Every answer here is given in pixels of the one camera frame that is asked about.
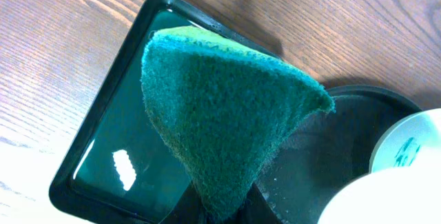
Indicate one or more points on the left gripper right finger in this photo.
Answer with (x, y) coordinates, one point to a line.
(256, 209)

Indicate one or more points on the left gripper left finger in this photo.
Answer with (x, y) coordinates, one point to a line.
(188, 210)

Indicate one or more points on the green scrubbing sponge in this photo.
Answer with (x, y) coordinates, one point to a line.
(223, 109)

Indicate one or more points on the white plate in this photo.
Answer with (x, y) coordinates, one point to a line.
(393, 196)

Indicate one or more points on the mint green plate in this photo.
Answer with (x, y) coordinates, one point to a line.
(412, 141)

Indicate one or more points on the black round tray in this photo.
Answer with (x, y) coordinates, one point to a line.
(328, 151)

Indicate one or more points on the black rectangular tray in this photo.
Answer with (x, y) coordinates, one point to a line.
(118, 169)

